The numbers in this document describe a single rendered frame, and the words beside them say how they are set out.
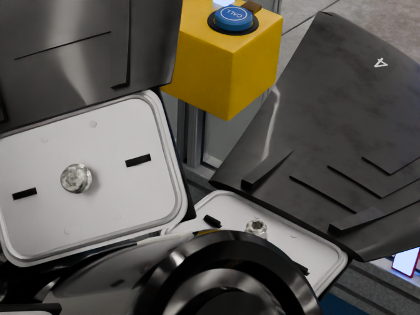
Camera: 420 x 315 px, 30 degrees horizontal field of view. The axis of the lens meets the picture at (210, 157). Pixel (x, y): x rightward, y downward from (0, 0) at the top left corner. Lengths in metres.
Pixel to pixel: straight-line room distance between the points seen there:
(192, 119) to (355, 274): 0.26
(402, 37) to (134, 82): 2.72
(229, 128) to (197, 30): 1.22
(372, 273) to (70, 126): 0.58
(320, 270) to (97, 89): 0.15
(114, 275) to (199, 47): 0.52
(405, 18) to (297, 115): 2.67
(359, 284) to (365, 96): 0.39
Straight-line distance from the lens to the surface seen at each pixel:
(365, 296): 0.93
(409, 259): 0.87
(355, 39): 0.62
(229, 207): 0.45
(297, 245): 0.43
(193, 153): 0.96
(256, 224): 0.42
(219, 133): 1.99
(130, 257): 0.33
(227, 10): 0.85
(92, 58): 0.36
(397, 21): 3.16
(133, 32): 0.36
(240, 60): 0.81
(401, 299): 0.91
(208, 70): 0.83
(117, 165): 0.36
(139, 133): 0.36
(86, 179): 0.35
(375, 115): 0.55
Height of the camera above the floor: 1.49
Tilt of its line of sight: 40 degrees down
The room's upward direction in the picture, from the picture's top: 4 degrees clockwise
